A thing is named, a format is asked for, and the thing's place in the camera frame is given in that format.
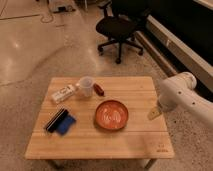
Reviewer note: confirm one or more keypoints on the wooden table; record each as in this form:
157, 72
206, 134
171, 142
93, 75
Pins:
141, 138

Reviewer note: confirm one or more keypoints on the orange ceramic bowl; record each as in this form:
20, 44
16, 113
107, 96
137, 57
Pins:
111, 115

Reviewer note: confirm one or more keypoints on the black striped eraser brush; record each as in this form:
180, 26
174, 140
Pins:
56, 120

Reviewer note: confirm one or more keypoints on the clear plastic measuring cup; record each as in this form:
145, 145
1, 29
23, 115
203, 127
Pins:
85, 85

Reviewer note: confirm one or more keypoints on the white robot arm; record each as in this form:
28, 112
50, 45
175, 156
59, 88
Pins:
178, 90

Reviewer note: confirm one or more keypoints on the blue sponge block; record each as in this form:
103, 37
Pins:
65, 125

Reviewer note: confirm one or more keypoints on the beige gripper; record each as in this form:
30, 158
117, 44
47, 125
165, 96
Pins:
154, 113

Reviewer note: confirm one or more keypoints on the white device on floor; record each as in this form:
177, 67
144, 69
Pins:
57, 6

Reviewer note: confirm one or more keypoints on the red brown small object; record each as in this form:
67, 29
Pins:
99, 91

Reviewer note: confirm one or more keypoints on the black office chair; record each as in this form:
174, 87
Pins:
122, 18

